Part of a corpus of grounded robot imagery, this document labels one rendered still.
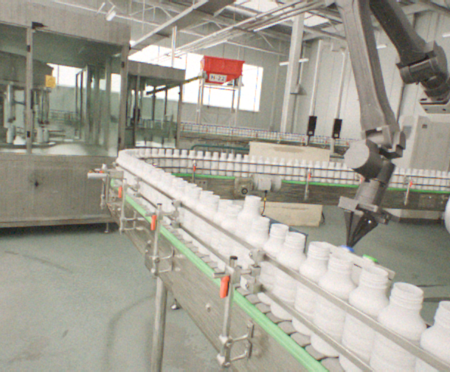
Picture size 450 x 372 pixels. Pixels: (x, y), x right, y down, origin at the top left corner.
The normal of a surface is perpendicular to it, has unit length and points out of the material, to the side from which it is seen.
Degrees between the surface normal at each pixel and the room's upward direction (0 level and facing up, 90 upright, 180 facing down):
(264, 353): 90
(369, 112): 101
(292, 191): 90
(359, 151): 70
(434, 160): 90
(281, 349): 90
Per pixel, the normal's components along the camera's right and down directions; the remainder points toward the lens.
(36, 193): 0.48, 0.19
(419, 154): 0.21, 0.19
